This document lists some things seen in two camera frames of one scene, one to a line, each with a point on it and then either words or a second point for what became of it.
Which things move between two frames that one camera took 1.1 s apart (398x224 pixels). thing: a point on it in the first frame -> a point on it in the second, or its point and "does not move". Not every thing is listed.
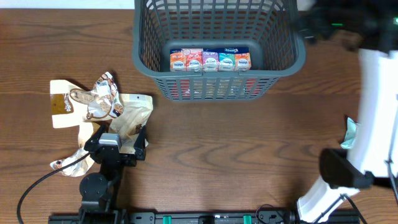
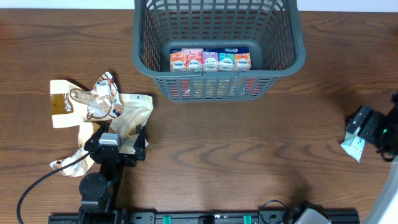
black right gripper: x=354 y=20 -> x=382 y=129
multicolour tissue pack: x=210 y=59 does not move
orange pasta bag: x=214 y=88 does not move
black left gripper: x=130 y=160 does not move
